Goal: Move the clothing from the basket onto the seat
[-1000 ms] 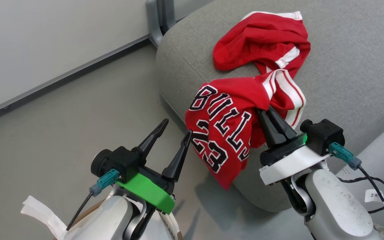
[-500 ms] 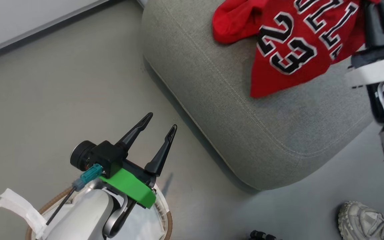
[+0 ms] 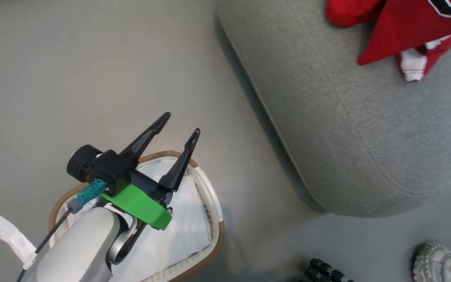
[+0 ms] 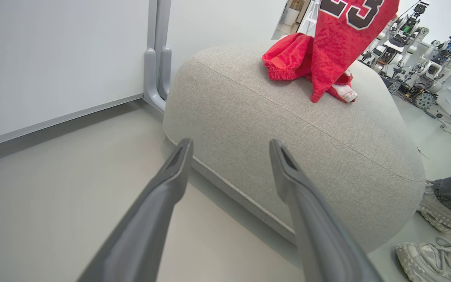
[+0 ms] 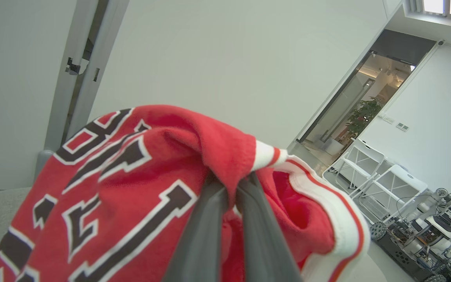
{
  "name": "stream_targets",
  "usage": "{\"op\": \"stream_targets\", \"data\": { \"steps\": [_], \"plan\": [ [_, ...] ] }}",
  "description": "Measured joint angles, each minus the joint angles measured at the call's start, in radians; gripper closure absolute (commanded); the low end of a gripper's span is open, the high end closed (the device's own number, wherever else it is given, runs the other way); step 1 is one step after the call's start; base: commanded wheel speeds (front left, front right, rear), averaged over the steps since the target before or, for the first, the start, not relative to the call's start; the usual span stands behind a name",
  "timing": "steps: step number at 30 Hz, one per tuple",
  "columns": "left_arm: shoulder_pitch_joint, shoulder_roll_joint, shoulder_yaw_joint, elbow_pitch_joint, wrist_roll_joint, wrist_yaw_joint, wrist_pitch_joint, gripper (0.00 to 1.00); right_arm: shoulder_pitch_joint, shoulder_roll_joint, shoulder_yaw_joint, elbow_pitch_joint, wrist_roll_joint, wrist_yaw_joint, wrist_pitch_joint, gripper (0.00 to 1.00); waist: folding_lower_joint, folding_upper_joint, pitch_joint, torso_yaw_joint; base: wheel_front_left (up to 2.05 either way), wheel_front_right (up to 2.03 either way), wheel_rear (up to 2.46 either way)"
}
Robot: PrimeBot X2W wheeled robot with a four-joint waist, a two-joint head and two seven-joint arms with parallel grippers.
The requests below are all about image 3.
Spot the grey sneaker shoe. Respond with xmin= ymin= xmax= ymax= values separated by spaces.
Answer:
xmin=413 ymin=242 xmax=451 ymax=282

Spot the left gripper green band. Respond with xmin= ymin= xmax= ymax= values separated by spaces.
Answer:
xmin=100 ymin=112 xmax=201 ymax=231

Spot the white laundry basket brown rim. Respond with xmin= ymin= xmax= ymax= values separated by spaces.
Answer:
xmin=0 ymin=150 xmax=226 ymax=282

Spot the grey fabric sofa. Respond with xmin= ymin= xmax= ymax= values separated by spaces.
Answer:
xmin=215 ymin=0 xmax=451 ymax=218

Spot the black knobbed object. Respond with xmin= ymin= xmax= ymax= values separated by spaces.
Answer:
xmin=305 ymin=257 xmax=355 ymax=282

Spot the red jersey with white trim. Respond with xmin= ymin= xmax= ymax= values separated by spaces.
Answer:
xmin=326 ymin=0 xmax=451 ymax=82

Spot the black cable teal connector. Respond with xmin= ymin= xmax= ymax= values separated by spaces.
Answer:
xmin=16 ymin=179 xmax=107 ymax=282

